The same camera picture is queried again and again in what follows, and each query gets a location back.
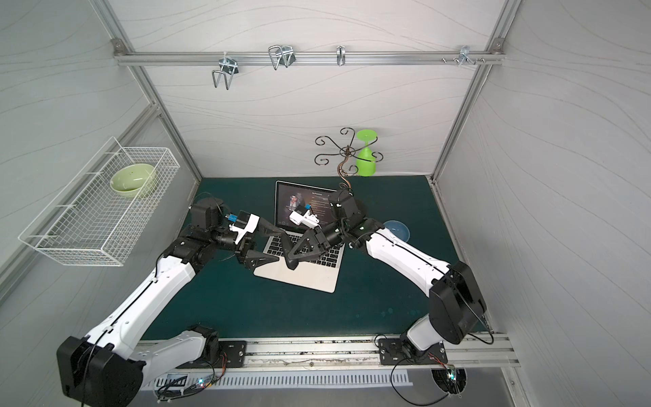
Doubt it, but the silver laptop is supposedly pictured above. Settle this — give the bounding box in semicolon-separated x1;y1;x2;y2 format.
254;181;344;293

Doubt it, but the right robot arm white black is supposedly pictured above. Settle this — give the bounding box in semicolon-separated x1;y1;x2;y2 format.
283;189;488;353

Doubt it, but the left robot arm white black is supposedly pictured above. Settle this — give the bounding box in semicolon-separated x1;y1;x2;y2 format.
56;198;292;406

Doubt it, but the blue bowl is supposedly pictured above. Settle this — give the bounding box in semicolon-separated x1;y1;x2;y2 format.
384;220;411;242

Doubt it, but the green table mat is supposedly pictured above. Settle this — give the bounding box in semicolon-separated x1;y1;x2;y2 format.
145;176;458;340

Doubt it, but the green plastic goblet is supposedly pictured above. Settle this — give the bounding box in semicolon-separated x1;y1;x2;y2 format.
356;129;377;177

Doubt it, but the dark metal cup stand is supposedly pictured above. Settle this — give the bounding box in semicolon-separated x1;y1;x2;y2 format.
314;127;384;199

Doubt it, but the white vent grille strip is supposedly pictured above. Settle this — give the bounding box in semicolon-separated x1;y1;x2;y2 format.
141;370;414;392

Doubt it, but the green bowl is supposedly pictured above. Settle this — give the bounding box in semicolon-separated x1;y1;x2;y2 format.
110;164;157;199

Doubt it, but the metal double hook left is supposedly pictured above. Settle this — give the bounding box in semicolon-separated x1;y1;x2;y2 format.
211;55;239;90

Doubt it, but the metal double hook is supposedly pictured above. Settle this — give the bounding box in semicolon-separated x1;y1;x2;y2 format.
268;45;296;71
211;55;239;90

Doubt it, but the metal double hook middle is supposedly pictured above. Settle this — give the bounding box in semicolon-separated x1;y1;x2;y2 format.
268;45;296;71

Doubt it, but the small metal hook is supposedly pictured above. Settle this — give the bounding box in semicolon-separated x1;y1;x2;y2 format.
336;45;346;66

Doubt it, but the metal hook right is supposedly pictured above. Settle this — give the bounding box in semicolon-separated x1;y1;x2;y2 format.
441;46;486;66

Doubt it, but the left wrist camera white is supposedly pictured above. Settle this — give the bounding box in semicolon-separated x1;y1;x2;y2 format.
227;211;260;245

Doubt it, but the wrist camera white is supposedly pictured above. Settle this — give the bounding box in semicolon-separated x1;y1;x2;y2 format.
289;205;320;229
227;211;260;245

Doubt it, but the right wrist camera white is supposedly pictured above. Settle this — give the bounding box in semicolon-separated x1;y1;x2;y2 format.
289;205;320;229

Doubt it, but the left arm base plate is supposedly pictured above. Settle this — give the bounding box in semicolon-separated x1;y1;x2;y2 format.
177;340;248;369

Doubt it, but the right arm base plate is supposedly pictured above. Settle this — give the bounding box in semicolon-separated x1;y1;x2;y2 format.
376;337;449;366

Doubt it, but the white wire basket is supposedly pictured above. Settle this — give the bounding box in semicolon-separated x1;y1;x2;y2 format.
19;137;181;267

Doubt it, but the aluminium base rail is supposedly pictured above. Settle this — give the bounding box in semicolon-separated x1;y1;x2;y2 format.
100;332;520;376

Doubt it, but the aluminium top rail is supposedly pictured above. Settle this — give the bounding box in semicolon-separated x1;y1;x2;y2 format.
115;49;506;67

